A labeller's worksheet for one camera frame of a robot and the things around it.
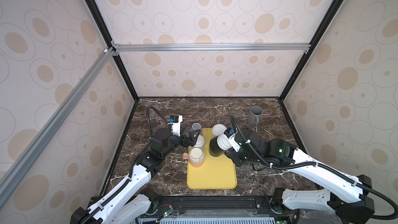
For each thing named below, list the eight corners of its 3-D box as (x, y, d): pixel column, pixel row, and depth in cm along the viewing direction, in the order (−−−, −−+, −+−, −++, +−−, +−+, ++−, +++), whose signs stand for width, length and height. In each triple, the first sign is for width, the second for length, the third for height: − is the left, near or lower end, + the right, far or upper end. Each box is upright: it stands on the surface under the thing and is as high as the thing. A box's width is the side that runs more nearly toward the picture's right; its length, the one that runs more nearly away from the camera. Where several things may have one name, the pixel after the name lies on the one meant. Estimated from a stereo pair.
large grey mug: (246, 127, 105) (250, 117, 97) (248, 115, 112) (252, 105, 103) (256, 130, 104) (261, 120, 95) (258, 117, 111) (263, 107, 102)
